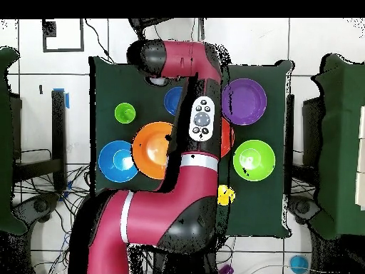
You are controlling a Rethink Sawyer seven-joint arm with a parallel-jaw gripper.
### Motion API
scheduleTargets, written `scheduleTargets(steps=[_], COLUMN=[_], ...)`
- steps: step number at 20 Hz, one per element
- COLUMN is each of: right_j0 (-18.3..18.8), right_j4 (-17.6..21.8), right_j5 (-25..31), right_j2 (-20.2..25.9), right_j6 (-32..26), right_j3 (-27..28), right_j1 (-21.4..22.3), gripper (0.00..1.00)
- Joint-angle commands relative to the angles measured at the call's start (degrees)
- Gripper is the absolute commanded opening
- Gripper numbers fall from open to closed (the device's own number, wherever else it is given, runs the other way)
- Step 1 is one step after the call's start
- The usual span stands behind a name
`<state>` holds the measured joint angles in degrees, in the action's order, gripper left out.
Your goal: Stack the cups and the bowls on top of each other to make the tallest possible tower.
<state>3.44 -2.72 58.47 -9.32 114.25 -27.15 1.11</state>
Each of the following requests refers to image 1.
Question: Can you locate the large yellow-orange bowl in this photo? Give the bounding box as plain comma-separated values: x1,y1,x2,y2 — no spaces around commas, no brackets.
131,121,175,181

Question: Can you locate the small dark blue bowl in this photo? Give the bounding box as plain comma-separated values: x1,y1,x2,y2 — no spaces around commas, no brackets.
163,86,184,116

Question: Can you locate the orange-red shallow bowl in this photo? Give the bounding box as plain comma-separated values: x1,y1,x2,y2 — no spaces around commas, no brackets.
220,116,236,158

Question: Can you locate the yellow cup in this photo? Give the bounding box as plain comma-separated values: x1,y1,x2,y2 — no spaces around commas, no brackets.
217,184,237,206

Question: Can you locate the green cup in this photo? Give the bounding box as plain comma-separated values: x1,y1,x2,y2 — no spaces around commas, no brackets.
114,102,137,125

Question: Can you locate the light blue bowl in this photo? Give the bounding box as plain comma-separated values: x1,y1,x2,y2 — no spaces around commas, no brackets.
98,140,140,183

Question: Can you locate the green bowl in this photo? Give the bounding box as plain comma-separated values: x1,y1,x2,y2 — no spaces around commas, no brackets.
232,139,277,182

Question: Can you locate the purple bowl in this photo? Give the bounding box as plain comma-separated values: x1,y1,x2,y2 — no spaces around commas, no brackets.
221,78,268,126

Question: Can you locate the dark green tablecloth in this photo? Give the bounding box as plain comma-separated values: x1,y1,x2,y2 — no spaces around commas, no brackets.
88,56,294,239

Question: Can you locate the green cloth side table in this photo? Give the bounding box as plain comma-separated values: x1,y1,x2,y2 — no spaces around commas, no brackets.
0,46,28,236
309,54,365,240

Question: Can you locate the blue cup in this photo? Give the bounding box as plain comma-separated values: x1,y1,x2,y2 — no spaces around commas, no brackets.
289,255,309,274

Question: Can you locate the tangle of cables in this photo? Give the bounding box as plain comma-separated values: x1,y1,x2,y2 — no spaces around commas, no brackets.
14,163,92,274

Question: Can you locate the black table frame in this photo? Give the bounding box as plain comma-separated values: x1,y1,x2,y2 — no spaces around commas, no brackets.
284,93,323,195
12,89,68,191

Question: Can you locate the black floor cable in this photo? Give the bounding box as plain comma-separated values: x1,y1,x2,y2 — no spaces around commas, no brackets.
84,19,115,64

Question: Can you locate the black floor frame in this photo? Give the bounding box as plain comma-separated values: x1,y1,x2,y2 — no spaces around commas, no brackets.
41,19,85,53

